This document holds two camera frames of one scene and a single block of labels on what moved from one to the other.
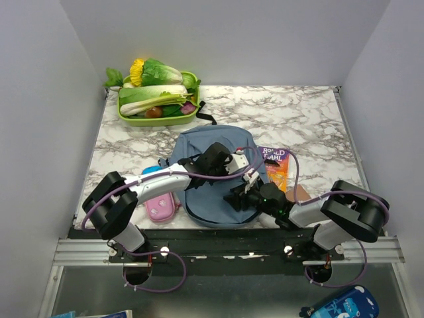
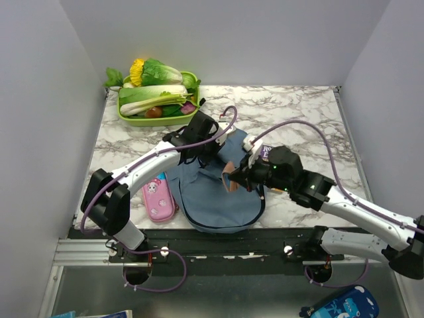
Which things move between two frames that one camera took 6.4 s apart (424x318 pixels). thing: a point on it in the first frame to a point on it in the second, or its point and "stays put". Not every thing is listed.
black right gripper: (234, 199) to (245, 176)
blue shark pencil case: (357, 301) stays put
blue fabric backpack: (205, 203) stays put
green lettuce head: (156, 73) stays put
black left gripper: (224, 172) to (205, 159)
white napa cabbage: (132, 94) stays put
